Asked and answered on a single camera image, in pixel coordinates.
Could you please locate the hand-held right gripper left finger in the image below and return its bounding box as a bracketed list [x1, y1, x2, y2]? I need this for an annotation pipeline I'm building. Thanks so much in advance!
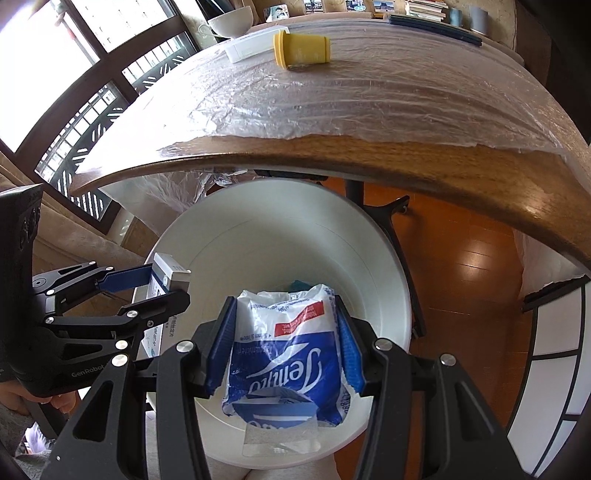
[41, 295, 238, 480]

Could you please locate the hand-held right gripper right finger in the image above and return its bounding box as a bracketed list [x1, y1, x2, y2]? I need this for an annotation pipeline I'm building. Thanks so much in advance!
[333, 295, 520, 480]

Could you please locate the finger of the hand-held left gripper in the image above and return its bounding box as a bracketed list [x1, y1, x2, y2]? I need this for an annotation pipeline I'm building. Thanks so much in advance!
[46, 290, 191, 356]
[32, 262, 153, 315]

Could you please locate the white and blue medicine box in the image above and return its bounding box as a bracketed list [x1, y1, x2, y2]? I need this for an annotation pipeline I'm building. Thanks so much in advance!
[141, 251, 192, 361]

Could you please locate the blue and white tissue packet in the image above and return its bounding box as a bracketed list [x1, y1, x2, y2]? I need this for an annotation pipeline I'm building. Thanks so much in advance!
[222, 284, 352, 430]

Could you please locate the white waste bin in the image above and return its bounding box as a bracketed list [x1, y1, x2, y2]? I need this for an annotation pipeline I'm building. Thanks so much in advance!
[131, 178, 413, 472]

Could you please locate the person's left hand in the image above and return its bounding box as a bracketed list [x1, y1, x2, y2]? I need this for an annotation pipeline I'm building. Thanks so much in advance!
[0, 382, 78, 415]

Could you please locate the black table base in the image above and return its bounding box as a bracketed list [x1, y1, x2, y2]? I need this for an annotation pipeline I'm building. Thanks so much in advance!
[254, 168, 428, 340]

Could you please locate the black window grille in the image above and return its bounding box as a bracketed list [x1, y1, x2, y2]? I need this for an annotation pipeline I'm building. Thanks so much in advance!
[34, 32, 199, 222]

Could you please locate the white panel sliding door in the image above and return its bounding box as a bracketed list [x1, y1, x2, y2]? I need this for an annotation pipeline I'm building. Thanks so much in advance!
[505, 277, 591, 480]

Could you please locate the clear plastic table cover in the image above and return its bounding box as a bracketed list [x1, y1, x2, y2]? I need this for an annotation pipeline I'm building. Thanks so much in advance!
[74, 11, 583, 158]

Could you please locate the white flat box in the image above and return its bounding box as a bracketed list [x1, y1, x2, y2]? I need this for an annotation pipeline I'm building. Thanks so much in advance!
[225, 30, 291, 64]

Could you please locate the white teacup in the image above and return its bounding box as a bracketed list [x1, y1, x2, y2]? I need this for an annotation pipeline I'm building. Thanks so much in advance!
[198, 6, 254, 38]

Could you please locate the yellow plastic cup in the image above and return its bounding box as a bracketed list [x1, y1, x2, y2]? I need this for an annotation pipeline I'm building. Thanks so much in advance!
[272, 31, 332, 71]

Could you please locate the dark blue notebook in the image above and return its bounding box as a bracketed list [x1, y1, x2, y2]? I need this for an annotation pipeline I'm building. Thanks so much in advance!
[389, 14, 483, 47]

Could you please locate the stack of books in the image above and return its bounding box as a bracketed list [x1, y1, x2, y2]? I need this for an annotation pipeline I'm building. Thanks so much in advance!
[405, 0, 448, 20]

